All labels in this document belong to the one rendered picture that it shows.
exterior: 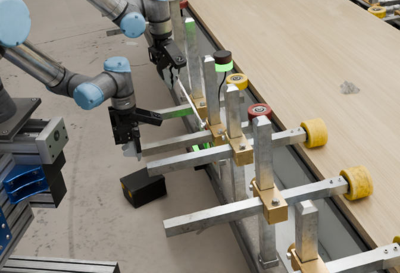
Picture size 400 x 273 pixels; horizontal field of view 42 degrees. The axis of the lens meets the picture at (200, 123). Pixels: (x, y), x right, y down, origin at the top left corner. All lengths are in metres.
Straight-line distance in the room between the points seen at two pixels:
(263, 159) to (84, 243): 1.61
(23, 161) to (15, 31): 0.58
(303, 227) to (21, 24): 0.75
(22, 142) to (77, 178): 1.51
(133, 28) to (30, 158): 0.51
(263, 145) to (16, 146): 0.79
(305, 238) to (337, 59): 1.13
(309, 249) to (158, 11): 0.95
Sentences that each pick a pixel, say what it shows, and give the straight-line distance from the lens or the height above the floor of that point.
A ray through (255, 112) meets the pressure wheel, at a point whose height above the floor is 0.91.
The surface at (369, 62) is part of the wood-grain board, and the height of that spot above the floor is 0.90.
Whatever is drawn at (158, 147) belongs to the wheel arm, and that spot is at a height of 0.86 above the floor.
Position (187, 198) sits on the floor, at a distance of 2.84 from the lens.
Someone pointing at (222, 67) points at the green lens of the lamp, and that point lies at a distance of 1.66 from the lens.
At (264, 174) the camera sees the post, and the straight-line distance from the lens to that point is 1.28.
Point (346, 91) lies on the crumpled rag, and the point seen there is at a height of 0.91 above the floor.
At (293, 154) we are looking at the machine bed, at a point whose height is 0.82.
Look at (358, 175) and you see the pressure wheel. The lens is 1.36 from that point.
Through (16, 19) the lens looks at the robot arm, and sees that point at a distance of 1.24.
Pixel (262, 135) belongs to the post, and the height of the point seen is 1.13.
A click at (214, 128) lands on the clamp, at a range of 1.74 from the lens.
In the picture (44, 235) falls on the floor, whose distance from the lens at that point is 2.85.
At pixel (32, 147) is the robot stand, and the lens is 1.66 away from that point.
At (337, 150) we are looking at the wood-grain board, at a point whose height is 0.90.
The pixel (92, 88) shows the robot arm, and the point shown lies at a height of 1.15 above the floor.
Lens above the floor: 1.80
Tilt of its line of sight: 31 degrees down
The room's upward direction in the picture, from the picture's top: 7 degrees counter-clockwise
